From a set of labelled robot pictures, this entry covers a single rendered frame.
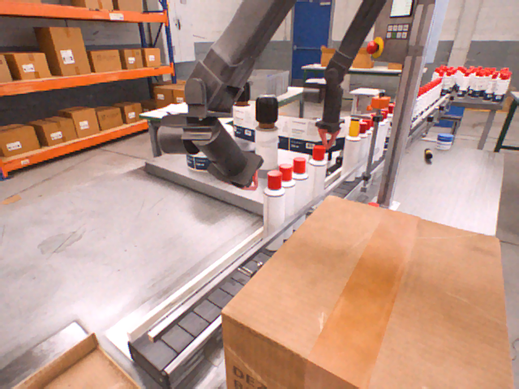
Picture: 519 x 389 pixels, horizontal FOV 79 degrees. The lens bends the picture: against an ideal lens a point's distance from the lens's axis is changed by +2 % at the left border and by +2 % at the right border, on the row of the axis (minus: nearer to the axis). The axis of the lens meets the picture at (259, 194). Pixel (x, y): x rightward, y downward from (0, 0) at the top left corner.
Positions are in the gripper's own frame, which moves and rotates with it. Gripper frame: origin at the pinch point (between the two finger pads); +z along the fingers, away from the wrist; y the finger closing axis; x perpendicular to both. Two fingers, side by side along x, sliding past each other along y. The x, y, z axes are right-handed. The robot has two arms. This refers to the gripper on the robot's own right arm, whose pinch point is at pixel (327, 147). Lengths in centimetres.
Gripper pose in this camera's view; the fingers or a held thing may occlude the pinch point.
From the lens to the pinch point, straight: 111.0
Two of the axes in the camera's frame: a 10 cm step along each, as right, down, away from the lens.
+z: -0.2, 8.8, 4.8
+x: 8.1, 3.0, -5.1
